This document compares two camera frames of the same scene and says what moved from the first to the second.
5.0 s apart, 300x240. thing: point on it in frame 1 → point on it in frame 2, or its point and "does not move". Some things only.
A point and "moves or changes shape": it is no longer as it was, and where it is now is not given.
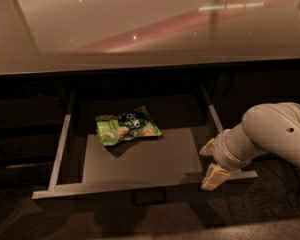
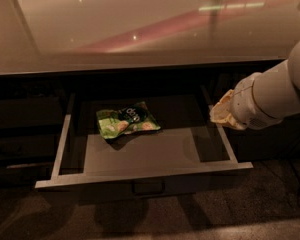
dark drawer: (119, 148) moves or changes shape
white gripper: (222, 151) → (246, 104)
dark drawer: (24, 147) does not move
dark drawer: (26, 112) does not move
